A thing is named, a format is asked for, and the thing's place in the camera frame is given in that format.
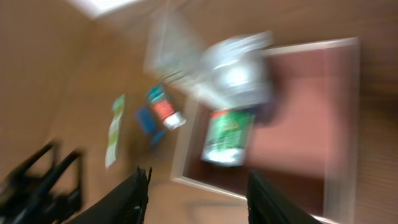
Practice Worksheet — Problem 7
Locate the Colgate toothpaste tube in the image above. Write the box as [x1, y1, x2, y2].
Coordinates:
[146, 85, 187, 130]

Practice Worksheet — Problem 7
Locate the blue pump soap bottle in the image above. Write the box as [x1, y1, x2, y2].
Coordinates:
[188, 30, 274, 123]

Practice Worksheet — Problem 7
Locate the blue disposable razor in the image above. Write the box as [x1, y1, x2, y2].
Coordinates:
[135, 106, 167, 147]

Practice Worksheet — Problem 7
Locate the green soap bar package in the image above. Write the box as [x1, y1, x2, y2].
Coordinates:
[201, 110, 254, 167]

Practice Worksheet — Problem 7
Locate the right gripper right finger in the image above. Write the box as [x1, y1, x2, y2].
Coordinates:
[247, 170, 322, 224]

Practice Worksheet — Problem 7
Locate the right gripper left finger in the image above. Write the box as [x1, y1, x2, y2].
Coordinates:
[67, 167, 152, 224]

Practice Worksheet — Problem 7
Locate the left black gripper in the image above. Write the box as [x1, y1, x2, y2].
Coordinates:
[1, 141, 83, 224]

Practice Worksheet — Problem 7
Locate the white box pink interior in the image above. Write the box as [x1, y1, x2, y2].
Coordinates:
[170, 37, 360, 223]

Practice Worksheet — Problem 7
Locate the white Pantene tube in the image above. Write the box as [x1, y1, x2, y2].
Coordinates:
[145, 8, 205, 88]

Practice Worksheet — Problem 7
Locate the green white toothbrush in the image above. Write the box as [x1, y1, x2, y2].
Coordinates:
[104, 95, 125, 169]

